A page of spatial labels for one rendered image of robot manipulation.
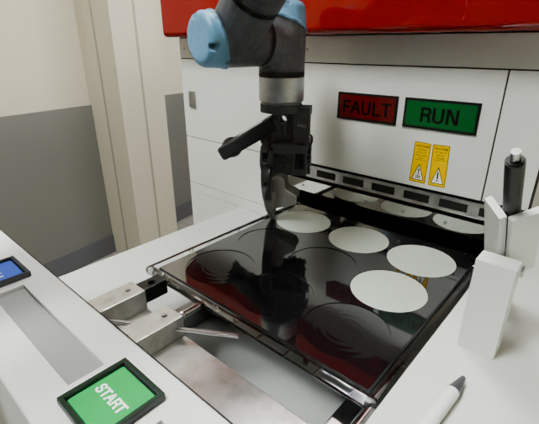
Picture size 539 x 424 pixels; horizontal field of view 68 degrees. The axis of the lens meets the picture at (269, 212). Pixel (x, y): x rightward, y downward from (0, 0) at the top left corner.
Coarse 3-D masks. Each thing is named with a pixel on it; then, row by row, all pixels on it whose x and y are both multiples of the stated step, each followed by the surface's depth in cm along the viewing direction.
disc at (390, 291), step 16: (368, 272) 58; (384, 272) 58; (352, 288) 54; (368, 288) 54; (384, 288) 54; (400, 288) 54; (416, 288) 54; (368, 304) 51; (384, 304) 51; (400, 304) 51; (416, 304) 51
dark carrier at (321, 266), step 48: (240, 240) 68; (288, 240) 68; (192, 288) 55; (240, 288) 55; (288, 288) 55; (336, 288) 54; (432, 288) 54; (288, 336) 45; (336, 336) 46; (384, 336) 46
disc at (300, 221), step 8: (280, 216) 77; (288, 216) 77; (296, 216) 77; (304, 216) 77; (312, 216) 77; (320, 216) 77; (280, 224) 73; (288, 224) 73; (296, 224) 74; (304, 224) 74; (312, 224) 74; (320, 224) 74; (328, 224) 74; (304, 232) 70; (312, 232) 70
